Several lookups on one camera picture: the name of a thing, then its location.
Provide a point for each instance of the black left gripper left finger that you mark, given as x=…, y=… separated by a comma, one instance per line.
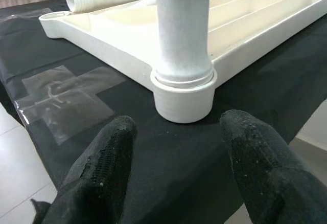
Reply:
x=102, y=178

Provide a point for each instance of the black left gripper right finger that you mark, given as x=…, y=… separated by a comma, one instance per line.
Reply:
x=268, y=170

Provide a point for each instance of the black tablecloth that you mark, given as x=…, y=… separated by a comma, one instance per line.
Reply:
x=178, y=157

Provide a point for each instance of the white plastic table top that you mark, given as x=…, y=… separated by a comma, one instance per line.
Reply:
x=115, y=50

